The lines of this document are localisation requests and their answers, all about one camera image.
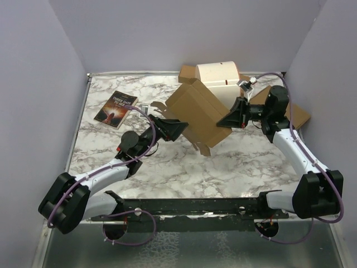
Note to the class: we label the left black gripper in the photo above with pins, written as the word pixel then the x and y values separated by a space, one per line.
pixel 168 129

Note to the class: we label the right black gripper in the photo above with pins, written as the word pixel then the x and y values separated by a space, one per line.
pixel 238 116

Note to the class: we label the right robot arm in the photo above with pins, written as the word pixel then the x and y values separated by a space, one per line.
pixel 319 190

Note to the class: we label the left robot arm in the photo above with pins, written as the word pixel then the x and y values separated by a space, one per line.
pixel 67 201

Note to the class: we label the white cylindrical bread box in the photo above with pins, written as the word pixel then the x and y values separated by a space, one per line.
pixel 221 79

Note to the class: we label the small brown box behind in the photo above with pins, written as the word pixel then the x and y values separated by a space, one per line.
pixel 186 74

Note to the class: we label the closed brown cardboard box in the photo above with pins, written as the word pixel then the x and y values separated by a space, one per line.
pixel 300 116

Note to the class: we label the brown cardboard piece behind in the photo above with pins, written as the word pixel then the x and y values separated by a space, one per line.
pixel 244 82

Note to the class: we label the dark paperback book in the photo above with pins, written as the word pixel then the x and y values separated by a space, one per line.
pixel 114 112

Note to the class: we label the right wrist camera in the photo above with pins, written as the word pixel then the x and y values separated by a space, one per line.
pixel 248 94

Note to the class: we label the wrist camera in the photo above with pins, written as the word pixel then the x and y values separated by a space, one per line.
pixel 248 94
pixel 144 110

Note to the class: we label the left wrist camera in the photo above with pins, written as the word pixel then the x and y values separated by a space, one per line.
pixel 144 110

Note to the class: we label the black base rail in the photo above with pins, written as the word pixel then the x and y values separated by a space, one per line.
pixel 189 215

